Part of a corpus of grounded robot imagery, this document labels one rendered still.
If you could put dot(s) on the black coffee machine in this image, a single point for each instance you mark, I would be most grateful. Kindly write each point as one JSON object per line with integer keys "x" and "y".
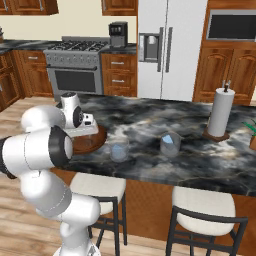
{"x": 118, "y": 34}

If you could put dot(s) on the white paper towel roll holder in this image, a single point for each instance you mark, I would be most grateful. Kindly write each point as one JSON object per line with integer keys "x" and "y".
{"x": 220, "y": 113}

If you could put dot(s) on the brown wooden wall cupboards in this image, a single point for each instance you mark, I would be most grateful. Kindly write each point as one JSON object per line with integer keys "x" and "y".
{"x": 28, "y": 6}

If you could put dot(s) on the brown wooden ice bowl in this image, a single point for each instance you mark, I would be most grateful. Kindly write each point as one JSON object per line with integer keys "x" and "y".
{"x": 93, "y": 141}

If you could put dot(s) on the brown wooden tall cupboard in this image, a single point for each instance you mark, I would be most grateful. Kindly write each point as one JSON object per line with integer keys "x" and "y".
{"x": 226, "y": 66}

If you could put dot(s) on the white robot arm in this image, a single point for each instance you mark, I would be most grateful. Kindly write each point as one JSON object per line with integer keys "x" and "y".
{"x": 35, "y": 151}

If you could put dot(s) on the black stool with cream seat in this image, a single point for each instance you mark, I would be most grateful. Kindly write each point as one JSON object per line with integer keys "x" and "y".
{"x": 203, "y": 211}
{"x": 100, "y": 193}

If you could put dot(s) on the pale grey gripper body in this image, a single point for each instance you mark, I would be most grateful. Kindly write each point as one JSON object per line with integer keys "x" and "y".
{"x": 84, "y": 129}

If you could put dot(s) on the built-in microwave oven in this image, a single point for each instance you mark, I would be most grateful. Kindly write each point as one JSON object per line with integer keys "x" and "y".
{"x": 231, "y": 26}

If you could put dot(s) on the stainless steel range oven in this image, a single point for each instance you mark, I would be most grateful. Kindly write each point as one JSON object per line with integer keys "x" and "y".
{"x": 75, "y": 71}

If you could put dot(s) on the green potted plant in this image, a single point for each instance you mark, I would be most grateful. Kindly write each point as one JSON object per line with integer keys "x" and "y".
{"x": 252, "y": 133}

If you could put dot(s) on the white double-door fridge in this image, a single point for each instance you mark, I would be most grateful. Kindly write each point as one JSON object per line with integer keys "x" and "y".
{"x": 170, "y": 50}

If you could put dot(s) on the clear glass of water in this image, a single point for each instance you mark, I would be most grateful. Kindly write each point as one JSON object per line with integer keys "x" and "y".
{"x": 170, "y": 143}
{"x": 119, "y": 150}

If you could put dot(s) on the brown wooden base cupboards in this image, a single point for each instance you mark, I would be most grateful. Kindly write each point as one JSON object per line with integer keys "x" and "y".
{"x": 118, "y": 75}

